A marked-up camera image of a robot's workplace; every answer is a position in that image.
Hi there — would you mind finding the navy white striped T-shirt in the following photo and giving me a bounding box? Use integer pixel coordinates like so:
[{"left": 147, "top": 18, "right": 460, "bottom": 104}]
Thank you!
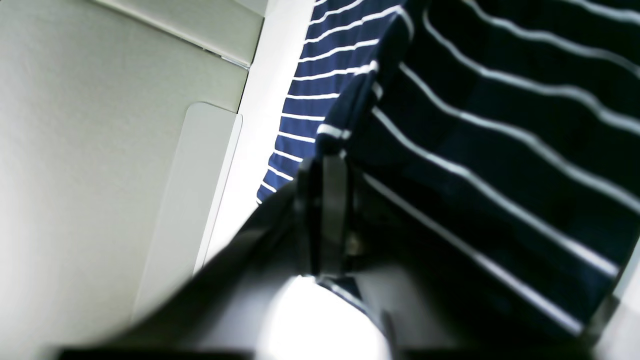
[{"left": 256, "top": 0, "right": 640, "bottom": 338}]

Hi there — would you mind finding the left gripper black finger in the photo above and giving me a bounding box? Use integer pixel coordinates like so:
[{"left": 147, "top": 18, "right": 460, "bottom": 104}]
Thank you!
[{"left": 295, "top": 155, "right": 352, "bottom": 278}]

